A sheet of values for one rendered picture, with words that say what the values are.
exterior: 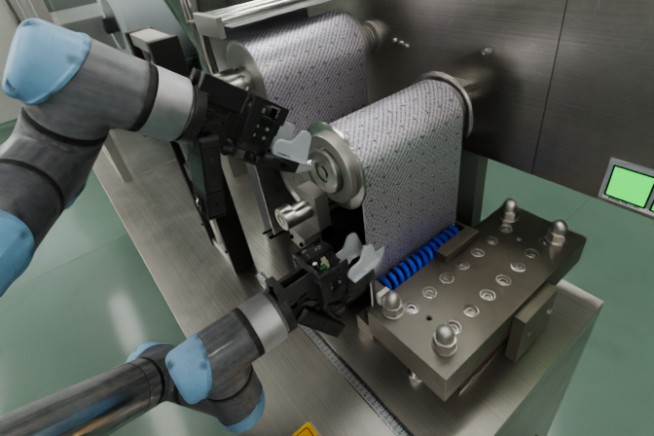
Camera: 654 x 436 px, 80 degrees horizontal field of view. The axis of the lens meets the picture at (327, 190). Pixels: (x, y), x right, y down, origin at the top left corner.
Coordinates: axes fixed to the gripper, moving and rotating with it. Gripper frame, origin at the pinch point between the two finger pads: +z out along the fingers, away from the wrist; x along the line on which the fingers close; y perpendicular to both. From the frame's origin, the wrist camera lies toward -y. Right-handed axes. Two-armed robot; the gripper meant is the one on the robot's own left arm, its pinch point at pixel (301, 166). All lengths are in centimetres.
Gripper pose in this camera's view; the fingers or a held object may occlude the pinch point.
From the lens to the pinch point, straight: 59.0
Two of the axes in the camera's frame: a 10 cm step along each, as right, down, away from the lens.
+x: -6.1, -3.9, 6.9
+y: 4.0, -9.0, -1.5
